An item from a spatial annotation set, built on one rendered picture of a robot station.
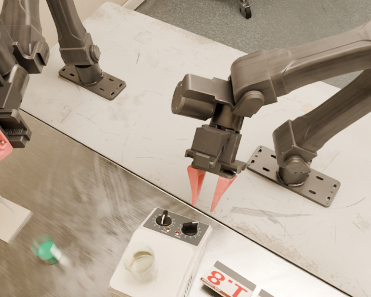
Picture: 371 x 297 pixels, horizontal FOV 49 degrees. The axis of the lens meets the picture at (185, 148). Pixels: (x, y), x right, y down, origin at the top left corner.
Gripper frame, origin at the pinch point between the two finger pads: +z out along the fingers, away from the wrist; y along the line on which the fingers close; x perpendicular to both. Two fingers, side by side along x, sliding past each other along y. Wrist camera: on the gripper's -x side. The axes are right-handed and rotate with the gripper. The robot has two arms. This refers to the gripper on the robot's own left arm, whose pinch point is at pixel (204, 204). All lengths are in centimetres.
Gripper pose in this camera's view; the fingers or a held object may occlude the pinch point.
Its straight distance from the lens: 74.5
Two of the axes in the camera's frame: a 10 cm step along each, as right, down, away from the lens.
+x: 3.1, -0.7, 9.5
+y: 9.2, 2.8, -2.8
